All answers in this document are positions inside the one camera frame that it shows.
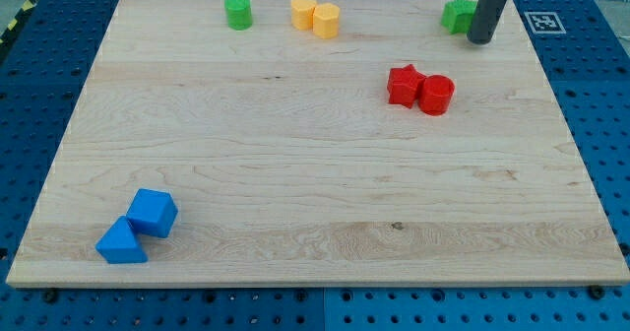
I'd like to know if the green cylinder block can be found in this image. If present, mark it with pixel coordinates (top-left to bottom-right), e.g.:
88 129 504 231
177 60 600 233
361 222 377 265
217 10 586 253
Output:
223 0 253 31

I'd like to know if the yellow hexagon block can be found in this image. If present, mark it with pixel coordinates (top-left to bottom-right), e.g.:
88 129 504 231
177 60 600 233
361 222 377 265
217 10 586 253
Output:
313 3 341 39

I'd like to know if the light wooden board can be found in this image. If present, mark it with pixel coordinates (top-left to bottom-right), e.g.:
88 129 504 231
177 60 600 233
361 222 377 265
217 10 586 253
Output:
7 0 629 289

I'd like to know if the red star block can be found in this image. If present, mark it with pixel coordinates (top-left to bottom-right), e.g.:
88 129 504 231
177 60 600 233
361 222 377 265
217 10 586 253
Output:
386 64 426 108

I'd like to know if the red cylinder block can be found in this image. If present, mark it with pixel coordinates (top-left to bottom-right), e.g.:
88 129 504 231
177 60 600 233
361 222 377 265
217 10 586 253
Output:
418 75 455 116

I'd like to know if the blue cube block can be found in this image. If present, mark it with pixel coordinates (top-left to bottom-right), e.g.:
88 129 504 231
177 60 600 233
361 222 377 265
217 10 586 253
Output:
126 188 178 238

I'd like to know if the green star block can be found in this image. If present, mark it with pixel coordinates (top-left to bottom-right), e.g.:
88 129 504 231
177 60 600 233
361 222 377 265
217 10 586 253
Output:
440 0 477 34

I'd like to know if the blue triangle block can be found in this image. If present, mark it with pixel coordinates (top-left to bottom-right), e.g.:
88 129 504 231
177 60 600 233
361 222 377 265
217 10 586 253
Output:
95 216 148 264

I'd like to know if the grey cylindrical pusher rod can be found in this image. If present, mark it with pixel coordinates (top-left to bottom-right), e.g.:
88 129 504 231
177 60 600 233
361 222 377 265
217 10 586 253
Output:
467 0 507 45

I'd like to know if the white fiducial marker tag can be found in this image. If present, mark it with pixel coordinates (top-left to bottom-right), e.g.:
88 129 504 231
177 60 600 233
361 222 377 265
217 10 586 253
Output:
525 11 566 34

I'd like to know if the yellow black hazard tape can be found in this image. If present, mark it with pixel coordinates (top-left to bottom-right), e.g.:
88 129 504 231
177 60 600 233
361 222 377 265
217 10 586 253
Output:
1 0 36 46

